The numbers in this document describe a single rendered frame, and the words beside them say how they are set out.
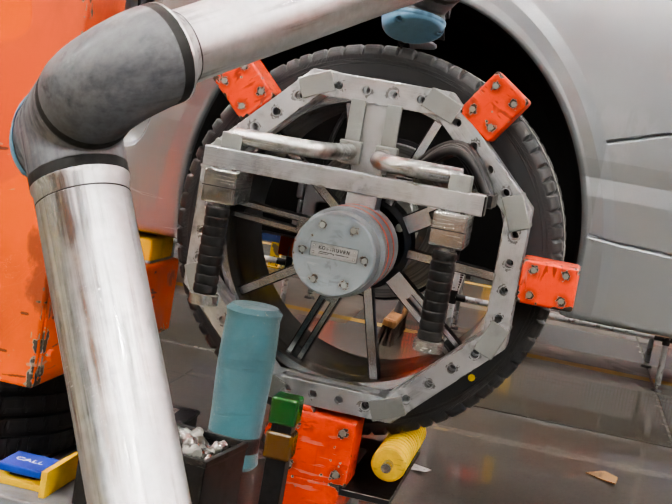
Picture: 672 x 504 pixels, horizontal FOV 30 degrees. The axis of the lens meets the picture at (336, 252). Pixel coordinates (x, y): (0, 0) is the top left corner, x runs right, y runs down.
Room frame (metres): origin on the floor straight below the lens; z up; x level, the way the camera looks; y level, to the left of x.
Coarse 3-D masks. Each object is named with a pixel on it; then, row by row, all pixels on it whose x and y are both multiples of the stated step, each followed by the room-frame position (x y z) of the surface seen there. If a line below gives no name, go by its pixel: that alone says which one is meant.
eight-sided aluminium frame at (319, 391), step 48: (288, 96) 2.03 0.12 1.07; (336, 96) 2.01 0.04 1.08; (384, 96) 2.00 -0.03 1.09; (432, 96) 1.98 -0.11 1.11; (480, 144) 1.97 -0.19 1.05; (192, 240) 2.05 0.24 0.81; (192, 288) 2.04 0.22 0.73; (480, 336) 1.96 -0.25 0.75; (288, 384) 2.01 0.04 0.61; (336, 384) 2.04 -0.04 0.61; (432, 384) 2.01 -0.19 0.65
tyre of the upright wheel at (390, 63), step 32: (288, 64) 2.12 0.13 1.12; (320, 64) 2.10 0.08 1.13; (352, 64) 2.09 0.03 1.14; (384, 64) 2.08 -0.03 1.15; (416, 64) 2.07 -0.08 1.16; (448, 64) 2.07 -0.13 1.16; (224, 128) 2.13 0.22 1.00; (512, 128) 2.04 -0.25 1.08; (512, 160) 2.04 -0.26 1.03; (544, 160) 2.05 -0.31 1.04; (192, 192) 2.14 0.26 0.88; (544, 192) 2.03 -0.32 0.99; (192, 224) 2.14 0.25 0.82; (544, 224) 2.03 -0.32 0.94; (544, 256) 2.02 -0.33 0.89; (544, 320) 2.07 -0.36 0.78; (512, 352) 2.03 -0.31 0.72; (480, 384) 2.04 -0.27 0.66; (416, 416) 2.05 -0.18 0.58; (448, 416) 2.06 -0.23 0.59
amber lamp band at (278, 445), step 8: (272, 432) 1.71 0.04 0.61; (280, 432) 1.71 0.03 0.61; (296, 432) 1.73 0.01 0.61; (272, 440) 1.70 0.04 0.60; (280, 440) 1.70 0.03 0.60; (288, 440) 1.70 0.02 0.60; (296, 440) 1.73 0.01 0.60; (264, 448) 1.71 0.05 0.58; (272, 448) 1.70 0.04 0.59; (280, 448) 1.70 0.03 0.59; (288, 448) 1.70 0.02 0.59; (264, 456) 1.71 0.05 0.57; (272, 456) 1.70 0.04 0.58; (280, 456) 1.70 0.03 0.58; (288, 456) 1.70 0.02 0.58
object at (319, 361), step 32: (288, 128) 2.16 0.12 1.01; (256, 192) 2.27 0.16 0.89; (320, 192) 2.12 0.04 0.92; (256, 224) 2.31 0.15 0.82; (288, 224) 2.13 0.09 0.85; (416, 224) 2.09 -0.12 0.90; (224, 256) 2.13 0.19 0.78; (256, 256) 2.30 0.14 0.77; (416, 256) 2.08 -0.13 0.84; (256, 288) 2.13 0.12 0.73; (416, 288) 2.09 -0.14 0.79; (288, 320) 2.29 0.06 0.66; (320, 320) 2.11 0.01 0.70; (416, 320) 2.08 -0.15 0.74; (480, 320) 2.20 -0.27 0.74; (288, 352) 2.12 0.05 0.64; (320, 352) 2.23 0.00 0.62; (448, 352) 2.07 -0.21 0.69; (384, 384) 2.07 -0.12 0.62
